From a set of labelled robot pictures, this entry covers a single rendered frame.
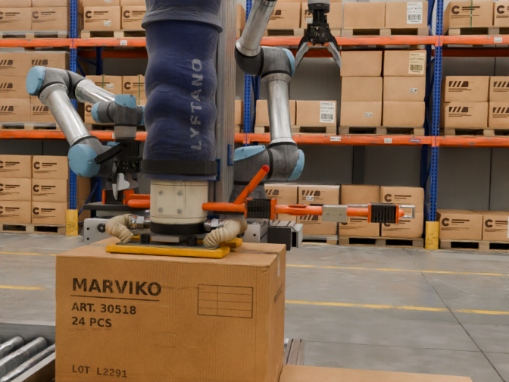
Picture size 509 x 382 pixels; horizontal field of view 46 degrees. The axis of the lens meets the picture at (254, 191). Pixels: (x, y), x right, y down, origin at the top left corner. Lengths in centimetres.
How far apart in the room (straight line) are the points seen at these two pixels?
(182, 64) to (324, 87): 852
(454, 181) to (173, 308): 887
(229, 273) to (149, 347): 31
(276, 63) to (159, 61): 74
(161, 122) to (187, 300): 50
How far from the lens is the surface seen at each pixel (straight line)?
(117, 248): 173
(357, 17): 903
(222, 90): 240
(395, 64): 894
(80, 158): 222
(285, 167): 223
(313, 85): 1019
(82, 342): 177
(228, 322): 162
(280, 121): 229
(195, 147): 170
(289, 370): 201
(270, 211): 171
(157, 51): 175
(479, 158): 1036
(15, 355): 222
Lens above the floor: 122
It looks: 3 degrees down
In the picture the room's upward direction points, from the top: 1 degrees clockwise
